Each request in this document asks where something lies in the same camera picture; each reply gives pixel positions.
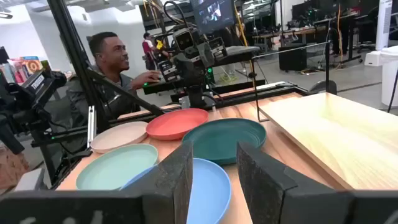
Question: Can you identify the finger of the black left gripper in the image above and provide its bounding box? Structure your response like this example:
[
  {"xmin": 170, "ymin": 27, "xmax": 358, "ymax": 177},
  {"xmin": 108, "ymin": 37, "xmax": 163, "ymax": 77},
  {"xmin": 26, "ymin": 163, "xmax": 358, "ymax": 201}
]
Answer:
[
  {"xmin": 197, "ymin": 42, "xmax": 215, "ymax": 68},
  {"xmin": 175, "ymin": 55, "xmax": 203, "ymax": 82}
]

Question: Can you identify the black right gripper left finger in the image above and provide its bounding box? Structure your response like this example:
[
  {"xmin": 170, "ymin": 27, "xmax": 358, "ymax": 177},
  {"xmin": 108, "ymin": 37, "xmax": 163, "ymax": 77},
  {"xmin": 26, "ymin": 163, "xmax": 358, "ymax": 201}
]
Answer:
[{"xmin": 0, "ymin": 141, "xmax": 194, "ymax": 224}]

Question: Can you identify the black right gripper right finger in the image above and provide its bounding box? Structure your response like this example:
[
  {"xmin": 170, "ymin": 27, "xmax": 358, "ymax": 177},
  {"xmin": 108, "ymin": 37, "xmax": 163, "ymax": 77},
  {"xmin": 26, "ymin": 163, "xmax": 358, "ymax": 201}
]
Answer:
[{"xmin": 236, "ymin": 141, "xmax": 398, "ymax": 224}]

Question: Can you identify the blue plate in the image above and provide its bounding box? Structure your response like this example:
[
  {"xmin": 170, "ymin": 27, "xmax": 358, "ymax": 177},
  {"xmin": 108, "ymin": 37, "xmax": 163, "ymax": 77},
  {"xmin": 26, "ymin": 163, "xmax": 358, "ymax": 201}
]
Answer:
[{"xmin": 120, "ymin": 157, "xmax": 233, "ymax": 224}]

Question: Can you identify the pale grey-green plate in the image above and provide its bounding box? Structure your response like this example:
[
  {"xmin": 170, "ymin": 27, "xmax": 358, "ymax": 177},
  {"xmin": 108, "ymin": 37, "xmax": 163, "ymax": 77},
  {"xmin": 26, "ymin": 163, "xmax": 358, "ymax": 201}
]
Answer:
[{"xmin": 75, "ymin": 143, "xmax": 159, "ymax": 191}]

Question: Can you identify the orange-red plate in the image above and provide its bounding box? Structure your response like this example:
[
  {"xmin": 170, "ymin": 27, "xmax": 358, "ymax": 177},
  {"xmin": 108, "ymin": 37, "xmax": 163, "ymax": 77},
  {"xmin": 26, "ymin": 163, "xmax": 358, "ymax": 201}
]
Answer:
[{"xmin": 145, "ymin": 108, "xmax": 210, "ymax": 141}]

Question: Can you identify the teal plate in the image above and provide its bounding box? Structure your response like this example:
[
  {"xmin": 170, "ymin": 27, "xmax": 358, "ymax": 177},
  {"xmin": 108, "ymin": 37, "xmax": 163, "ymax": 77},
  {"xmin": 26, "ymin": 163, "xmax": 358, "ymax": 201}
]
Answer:
[{"xmin": 182, "ymin": 118, "xmax": 267, "ymax": 166}]

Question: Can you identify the pale peach plate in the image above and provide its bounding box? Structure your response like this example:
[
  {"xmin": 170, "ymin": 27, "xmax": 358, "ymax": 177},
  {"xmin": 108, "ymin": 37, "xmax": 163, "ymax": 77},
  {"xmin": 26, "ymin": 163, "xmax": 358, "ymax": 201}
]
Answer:
[{"xmin": 90, "ymin": 121, "xmax": 149, "ymax": 154}]

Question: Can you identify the person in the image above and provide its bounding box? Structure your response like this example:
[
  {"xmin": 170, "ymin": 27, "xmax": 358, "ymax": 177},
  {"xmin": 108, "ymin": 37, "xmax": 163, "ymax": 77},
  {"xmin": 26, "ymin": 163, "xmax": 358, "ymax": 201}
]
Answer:
[
  {"xmin": 43, "ymin": 30, "xmax": 162, "ymax": 150},
  {"xmin": 141, "ymin": 32, "xmax": 157, "ymax": 71}
]

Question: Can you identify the black desk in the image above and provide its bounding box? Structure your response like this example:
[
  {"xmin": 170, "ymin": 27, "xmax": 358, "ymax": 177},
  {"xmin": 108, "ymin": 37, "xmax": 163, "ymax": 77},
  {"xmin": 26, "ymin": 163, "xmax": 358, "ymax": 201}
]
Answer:
[{"xmin": 142, "ymin": 45, "xmax": 266, "ymax": 96}]

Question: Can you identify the black computer monitor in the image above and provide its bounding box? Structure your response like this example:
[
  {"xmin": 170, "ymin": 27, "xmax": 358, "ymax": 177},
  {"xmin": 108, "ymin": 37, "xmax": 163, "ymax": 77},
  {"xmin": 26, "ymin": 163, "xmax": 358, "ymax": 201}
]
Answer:
[{"xmin": 189, "ymin": 0, "xmax": 236, "ymax": 34}]

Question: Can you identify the black floor speaker box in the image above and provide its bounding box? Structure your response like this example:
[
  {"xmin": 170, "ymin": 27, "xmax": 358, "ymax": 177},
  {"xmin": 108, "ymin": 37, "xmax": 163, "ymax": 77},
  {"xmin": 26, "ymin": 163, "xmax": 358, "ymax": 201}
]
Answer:
[{"xmin": 278, "ymin": 43, "xmax": 308, "ymax": 72}]

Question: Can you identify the wooden-top workbench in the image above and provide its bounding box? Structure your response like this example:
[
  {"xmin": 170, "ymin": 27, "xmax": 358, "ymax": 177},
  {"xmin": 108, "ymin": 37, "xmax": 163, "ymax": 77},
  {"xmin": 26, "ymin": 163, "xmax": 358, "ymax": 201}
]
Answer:
[{"xmin": 252, "ymin": 12, "xmax": 363, "ymax": 65}]

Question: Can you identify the dark grey domed object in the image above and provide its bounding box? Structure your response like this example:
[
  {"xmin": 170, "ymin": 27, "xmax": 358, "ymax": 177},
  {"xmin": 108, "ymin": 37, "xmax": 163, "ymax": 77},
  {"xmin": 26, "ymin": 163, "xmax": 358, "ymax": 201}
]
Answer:
[{"xmin": 308, "ymin": 80, "xmax": 338, "ymax": 95}]

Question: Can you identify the white box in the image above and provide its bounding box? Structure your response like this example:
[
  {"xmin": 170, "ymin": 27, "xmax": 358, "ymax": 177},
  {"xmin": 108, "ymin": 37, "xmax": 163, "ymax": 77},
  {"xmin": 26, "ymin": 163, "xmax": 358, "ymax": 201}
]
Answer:
[
  {"xmin": 364, "ymin": 50, "xmax": 382, "ymax": 67},
  {"xmin": 13, "ymin": 167, "xmax": 46, "ymax": 192}
]

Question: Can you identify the orange printed box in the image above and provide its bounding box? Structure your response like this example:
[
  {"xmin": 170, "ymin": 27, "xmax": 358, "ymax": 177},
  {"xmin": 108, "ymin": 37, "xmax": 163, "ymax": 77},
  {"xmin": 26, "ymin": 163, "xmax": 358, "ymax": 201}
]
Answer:
[{"xmin": 20, "ymin": 55, "xmax": 44, "ymax": 75}]

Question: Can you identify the white tower appliance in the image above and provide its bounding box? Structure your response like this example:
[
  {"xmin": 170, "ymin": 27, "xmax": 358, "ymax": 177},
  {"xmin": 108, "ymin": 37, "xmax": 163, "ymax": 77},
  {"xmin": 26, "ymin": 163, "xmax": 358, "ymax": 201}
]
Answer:
[{"xmin": 375, "ymin": 0, "xmax": 394, "ymax": 51}]

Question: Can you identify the yellow hanging cable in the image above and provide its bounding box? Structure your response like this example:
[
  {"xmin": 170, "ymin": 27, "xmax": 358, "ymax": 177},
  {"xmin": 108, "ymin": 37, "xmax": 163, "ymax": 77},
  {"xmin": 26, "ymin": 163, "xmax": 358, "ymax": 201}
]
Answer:
[{"xmin": 233, "ymin": 0, "xmax": 251, "ymax": 48}]

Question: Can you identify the wooden shelf black metal frame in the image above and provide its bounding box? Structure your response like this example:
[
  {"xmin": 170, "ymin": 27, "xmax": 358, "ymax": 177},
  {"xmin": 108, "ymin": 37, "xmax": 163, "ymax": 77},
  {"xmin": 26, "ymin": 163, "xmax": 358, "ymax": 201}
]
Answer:
[{"xmin": 250, "ymin": 41, "xmax": 398, "ymax": 191}]

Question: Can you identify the silver metal bracket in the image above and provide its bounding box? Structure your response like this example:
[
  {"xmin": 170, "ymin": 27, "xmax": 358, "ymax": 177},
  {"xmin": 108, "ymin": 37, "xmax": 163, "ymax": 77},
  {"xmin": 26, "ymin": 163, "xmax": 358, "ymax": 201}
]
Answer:
[{"xmin": 87, "ymin": 105, "xmax": 97, "ymax": 149}]

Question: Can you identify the black metal rig frame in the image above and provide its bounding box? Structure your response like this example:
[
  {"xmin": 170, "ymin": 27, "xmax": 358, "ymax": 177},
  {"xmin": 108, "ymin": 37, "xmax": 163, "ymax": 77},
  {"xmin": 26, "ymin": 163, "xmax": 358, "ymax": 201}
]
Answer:
[{"xmin": 29, "ymin": 0, "xmax": 310, "ymax": 190}]

